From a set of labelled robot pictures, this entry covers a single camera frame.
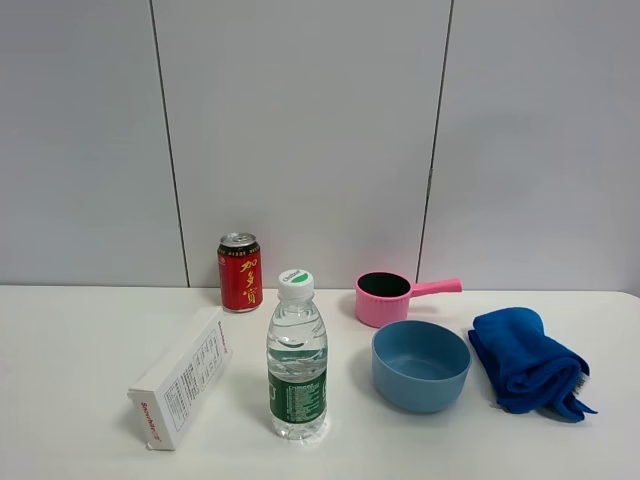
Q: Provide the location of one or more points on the clear water bottle green label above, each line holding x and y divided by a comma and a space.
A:
297, 359

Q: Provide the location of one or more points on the white cardboard box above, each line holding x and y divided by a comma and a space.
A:
168, 397

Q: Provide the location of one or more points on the blue plastic bowl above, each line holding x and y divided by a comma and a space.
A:
419, 366

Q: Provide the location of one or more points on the pink toy saucepan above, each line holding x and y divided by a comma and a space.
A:
384, 297

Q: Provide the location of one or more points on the blue cloth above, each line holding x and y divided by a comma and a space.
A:
527, 369

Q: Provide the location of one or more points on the red drink can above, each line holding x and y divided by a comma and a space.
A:
240, 272

